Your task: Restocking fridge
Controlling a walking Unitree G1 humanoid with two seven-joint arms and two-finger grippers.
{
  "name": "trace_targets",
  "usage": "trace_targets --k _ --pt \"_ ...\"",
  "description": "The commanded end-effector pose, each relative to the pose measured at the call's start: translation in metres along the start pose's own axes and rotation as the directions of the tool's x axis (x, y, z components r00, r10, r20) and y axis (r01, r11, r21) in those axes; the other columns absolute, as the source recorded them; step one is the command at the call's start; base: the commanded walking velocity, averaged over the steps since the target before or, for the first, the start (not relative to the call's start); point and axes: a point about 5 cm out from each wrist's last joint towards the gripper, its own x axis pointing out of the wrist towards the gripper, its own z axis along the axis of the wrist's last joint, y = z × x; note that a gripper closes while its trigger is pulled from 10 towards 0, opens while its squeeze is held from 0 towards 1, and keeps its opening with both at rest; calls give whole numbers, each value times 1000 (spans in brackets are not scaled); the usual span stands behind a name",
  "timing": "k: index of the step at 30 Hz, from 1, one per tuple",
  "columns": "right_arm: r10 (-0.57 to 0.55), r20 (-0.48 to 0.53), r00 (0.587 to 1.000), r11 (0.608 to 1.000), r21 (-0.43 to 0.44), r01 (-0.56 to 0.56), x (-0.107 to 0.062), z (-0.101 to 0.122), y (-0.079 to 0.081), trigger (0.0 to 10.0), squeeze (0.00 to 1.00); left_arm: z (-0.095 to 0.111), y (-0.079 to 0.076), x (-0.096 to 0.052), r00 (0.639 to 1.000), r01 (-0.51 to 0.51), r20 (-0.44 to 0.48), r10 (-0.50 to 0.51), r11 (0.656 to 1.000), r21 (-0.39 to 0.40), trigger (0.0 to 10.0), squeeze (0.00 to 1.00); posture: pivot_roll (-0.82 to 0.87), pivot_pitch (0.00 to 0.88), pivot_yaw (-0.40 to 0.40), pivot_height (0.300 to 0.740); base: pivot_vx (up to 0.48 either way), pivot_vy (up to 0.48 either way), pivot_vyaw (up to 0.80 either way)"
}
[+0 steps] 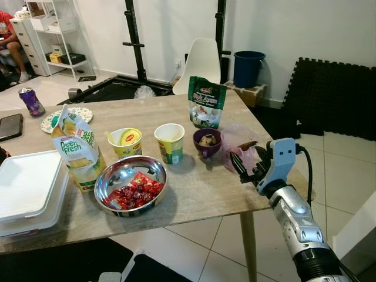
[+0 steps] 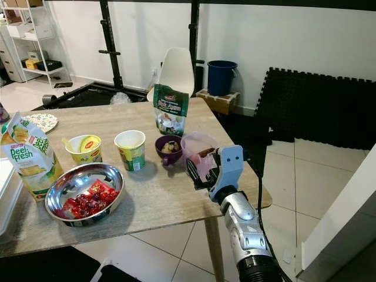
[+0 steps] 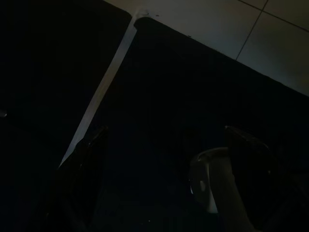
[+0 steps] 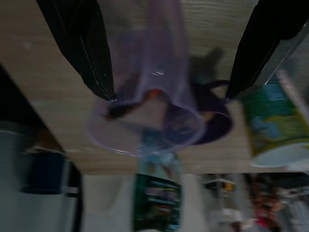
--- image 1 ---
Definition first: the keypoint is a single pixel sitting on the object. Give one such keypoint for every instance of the white drawer cabinet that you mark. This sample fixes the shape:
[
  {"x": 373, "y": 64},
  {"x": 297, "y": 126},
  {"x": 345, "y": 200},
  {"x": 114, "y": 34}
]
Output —
[{"x": 29, "y": 50}]

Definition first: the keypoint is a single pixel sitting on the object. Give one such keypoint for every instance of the purple bowl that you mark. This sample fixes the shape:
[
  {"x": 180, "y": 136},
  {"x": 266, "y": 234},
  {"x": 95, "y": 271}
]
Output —
[{"x": 202, "y": 150}]

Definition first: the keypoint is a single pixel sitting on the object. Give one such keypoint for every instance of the small black floor mat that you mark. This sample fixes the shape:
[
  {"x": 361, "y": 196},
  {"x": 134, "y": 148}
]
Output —
[{"x": 158, "y": 271}]

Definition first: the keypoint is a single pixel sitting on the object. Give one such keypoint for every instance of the green snack pouch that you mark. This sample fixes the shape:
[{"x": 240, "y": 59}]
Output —
[{"x": 207, "y": 100}]

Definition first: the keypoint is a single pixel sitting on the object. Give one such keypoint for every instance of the brown cardboard box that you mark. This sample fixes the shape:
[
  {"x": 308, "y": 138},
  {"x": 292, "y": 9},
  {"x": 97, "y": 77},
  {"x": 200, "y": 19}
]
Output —
[{"x": 249, "y": 95}]

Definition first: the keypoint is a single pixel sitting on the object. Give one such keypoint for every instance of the white-lined fridge door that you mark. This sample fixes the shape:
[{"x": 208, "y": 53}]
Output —
[{"x": 358, "y": 229}]

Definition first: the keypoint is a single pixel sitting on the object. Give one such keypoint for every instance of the clear purple plastic pitcher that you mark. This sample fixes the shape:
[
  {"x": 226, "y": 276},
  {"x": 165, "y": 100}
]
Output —
[{"x": 235, "y": 135}]

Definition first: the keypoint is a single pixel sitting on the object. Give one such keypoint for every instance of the flat black case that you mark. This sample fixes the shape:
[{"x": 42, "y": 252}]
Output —
[{"x": 73, "y": 59}]

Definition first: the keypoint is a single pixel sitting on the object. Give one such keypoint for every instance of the Peel Fresh juice carton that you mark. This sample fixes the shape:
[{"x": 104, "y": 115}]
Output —
[{"x": 79, "y": 155}]

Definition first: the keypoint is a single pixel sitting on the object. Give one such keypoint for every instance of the black phone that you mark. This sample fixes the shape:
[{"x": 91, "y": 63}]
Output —
[{"x": 10, "y": 126}]

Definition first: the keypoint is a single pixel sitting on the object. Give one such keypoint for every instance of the open yellow green cup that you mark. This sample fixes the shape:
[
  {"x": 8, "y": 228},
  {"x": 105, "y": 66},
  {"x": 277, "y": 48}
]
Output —
[{"x": 170, "y": 148}]

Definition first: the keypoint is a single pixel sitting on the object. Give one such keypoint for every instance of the person in red shirt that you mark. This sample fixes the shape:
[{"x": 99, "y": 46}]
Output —
[{"x": 9, "y": 35}]

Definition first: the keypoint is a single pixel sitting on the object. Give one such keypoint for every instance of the light wooden table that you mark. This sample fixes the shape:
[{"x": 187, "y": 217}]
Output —
[{"x": 147, "y": 111}]

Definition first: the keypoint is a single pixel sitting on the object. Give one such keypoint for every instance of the floral patterned plate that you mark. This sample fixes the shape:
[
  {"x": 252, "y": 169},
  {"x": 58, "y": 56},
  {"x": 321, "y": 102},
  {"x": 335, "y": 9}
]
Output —
[{"x": 50, "y": 120}]

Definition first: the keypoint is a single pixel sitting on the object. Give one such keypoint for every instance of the red wrapped candies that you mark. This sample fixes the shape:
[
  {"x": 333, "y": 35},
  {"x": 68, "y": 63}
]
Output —
[{"x": 138, "y": 194}]

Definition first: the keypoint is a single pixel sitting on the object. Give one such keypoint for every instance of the black squat rack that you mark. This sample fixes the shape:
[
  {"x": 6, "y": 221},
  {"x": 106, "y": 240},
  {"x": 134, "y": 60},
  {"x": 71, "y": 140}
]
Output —
[{"x": 132, "y": 35}]

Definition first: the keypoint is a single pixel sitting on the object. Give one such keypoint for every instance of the purple drink can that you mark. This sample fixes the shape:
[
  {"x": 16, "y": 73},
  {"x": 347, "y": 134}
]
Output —
[{"x": 32, "y": 104}]

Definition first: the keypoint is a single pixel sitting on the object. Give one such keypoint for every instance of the white shell chair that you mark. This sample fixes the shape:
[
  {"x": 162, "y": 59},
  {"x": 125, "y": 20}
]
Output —
[{"x": 200, "y": 61}]

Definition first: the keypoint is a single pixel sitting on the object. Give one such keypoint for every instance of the yellow lidded noodle cup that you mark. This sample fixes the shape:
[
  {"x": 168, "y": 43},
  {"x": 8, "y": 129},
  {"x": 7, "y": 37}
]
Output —
[{"x": 125, "y": 144}]

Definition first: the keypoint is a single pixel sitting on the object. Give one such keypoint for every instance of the black lifting platform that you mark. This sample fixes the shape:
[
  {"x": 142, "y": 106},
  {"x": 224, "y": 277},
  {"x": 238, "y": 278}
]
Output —
[{"x": 111, "y": 89}]

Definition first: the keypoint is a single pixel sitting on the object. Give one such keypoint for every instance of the clear plastic bag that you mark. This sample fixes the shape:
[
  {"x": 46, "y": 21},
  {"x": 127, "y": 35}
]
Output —
[{"x": 144, "y": 91}]

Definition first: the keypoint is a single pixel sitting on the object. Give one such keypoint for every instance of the small yellow box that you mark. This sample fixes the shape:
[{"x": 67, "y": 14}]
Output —
[{"x": 56, "y": 57}]

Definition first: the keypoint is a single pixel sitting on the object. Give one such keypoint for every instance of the steel bowl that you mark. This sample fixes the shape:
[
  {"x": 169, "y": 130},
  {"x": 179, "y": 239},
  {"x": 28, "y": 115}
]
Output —
[{"x": 120, "y": 170}]

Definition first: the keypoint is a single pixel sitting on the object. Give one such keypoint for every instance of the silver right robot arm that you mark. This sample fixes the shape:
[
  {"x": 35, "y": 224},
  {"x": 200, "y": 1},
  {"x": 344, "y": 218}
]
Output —
[{"x": 299, "y": 223}]

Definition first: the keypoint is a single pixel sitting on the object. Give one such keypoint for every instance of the white lidded container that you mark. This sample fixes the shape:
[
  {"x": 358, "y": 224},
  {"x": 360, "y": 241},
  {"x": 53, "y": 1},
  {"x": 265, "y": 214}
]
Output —
[{"x": 29, "y": 188}]

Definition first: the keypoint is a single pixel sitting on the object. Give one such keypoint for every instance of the blue plastic bucket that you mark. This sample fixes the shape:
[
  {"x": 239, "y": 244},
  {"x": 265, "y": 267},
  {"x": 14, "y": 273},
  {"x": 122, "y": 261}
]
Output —
[{"x": 248, "y": 70}]

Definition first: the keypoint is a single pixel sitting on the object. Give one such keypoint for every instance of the brown cone snack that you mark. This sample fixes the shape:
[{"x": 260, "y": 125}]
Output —
[{"x": 248, "y": 144}]

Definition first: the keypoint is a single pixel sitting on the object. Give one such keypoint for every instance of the white metal shelf rack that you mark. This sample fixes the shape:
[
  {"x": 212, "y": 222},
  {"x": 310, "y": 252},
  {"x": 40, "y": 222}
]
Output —
[{"x": 64, "y": 64}]

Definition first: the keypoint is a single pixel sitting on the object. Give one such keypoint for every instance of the cardboard storage box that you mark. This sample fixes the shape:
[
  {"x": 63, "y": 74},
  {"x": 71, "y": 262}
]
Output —
[{"x": 38, "y": 9}]

